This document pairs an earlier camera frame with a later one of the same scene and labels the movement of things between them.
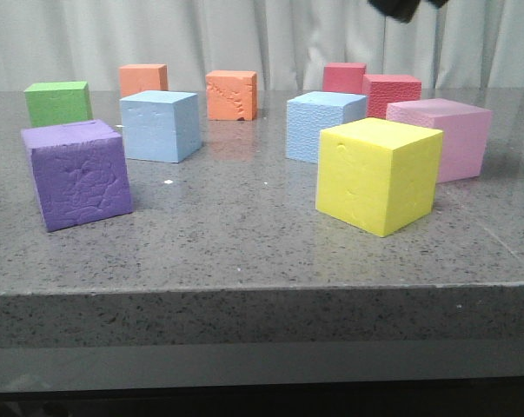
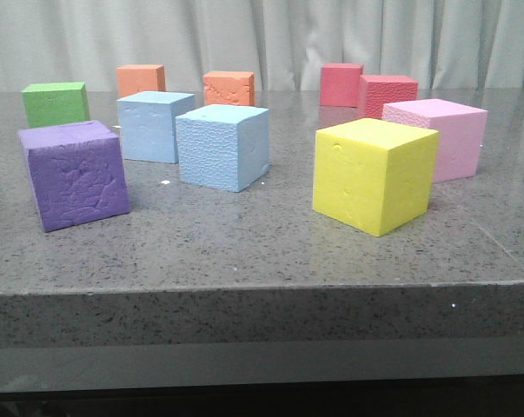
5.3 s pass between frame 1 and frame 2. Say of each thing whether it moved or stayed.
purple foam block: stayed
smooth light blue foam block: stayed
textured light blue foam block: moved
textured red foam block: stayed
